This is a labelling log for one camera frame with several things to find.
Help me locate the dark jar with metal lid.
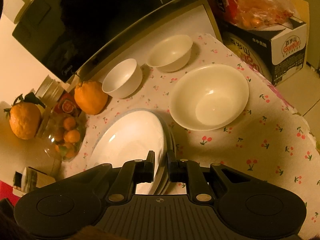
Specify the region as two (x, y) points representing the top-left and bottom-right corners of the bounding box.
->
(21, 167), (56, 193)

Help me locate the orange citrus on table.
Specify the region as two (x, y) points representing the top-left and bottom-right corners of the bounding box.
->
(74, 80), (108, 115)

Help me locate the stack of white cups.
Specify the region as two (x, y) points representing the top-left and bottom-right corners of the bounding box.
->
(35, 75), (65, 106)

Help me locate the black white water carton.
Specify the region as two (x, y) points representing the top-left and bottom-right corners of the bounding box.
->
(221, 0), (309, 87)

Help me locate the cherry print tablecloth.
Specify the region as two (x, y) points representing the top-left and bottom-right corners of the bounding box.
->
(58, 32), (320, 239)

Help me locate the glass jar of kumquats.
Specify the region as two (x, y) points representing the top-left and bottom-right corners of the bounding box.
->
(36, 111), (86, 162)

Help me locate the orange citrus on jar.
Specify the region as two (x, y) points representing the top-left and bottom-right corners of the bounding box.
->
(3, 92), (46, 140)

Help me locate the cream large bowl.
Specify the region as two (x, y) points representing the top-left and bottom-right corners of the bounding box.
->
(169, 64), (249, 131)

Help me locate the plain white plate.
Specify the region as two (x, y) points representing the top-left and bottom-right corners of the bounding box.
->
(87, 108), (173, 194)

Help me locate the black microwave oven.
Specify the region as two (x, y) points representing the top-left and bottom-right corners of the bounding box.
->
(12, 0), (178, 82)

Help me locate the white kitchen appliance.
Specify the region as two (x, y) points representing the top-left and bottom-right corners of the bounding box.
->
(0, 101), (61, 186)

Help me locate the blue patterned plate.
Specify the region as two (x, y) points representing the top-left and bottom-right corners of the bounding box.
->
(150, 112), (177, 196)

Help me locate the cream small bowl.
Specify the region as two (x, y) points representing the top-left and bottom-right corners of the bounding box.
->
(146, 35), (193, 72)

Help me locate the white small bowl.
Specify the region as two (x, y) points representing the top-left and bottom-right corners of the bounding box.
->
(102, 59), (143, 99)

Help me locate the orange labelled jar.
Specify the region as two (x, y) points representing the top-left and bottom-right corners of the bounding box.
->
(53, 92), (81, 117)

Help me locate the plastic bag of fruit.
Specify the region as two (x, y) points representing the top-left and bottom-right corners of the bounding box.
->
(233, 0), (296, 30)

